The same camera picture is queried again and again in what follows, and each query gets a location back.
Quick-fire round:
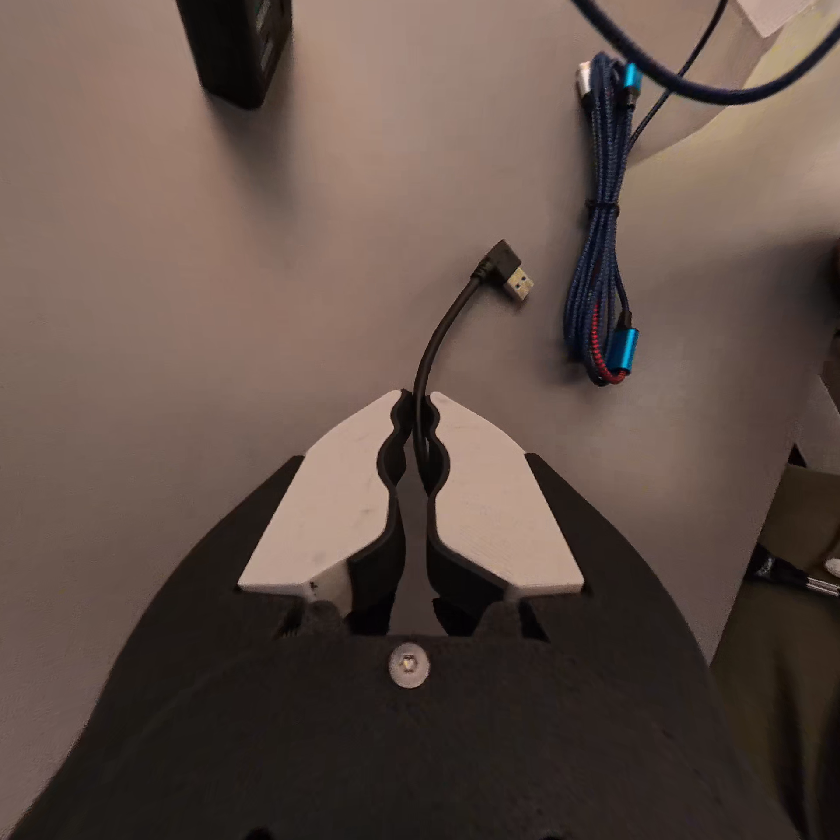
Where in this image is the black usb hub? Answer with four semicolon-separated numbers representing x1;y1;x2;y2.
176;0;294;110

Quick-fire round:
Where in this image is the black angled usb cable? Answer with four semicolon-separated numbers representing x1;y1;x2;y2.
412;239;536;496

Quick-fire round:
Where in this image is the blue braided usb cable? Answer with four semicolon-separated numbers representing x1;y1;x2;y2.
563;0;840;388

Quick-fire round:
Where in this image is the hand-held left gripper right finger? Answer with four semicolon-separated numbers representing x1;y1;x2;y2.
422;390;586;598

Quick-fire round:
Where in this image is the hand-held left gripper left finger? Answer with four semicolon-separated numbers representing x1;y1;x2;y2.
236;390;413;602

